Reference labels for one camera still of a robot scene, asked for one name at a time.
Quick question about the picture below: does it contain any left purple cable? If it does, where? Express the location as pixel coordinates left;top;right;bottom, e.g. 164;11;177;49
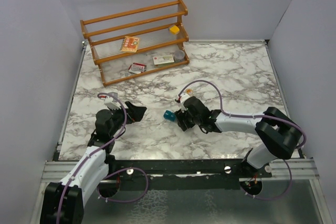
55;92;150;224

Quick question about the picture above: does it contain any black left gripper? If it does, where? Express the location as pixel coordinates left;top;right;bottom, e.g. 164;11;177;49
109;101;146;137

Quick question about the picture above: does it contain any orange spiral notebook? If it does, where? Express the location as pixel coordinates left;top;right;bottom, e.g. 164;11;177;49
120;36;140;53

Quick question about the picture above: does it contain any teal pill organizer box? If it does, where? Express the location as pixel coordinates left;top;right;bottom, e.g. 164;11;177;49
163;110;176;122

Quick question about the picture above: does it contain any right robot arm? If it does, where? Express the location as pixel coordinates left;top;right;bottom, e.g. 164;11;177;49
174;94;304;177

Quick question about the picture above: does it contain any red white staples box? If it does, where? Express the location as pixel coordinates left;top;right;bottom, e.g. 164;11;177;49
128;62;146;74

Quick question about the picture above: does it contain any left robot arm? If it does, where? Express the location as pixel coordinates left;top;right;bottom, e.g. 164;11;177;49
40;101;146;223

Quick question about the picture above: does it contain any green white cardboard box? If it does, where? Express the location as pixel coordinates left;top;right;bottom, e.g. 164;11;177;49
153;54;175;67

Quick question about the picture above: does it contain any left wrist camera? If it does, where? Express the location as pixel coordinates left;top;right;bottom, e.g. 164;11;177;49
104;92;121;111

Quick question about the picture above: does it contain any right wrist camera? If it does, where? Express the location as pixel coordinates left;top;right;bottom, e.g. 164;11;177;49
175;89;194;103

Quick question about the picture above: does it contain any wooden three-tier shelf rack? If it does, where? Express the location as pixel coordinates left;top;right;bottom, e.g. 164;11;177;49
80;0;190;87

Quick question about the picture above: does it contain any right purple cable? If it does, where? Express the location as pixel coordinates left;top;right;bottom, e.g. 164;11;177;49
179;80;308;200

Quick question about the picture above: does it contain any purple cable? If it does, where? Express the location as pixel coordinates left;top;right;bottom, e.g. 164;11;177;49
179;80;308;200
55;92;150;224

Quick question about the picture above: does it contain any yellow block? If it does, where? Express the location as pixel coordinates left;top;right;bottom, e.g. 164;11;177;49
169;25;180;35

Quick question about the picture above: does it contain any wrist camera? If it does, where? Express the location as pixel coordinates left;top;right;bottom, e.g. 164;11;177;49
104;92;121;111
175;89;194;103

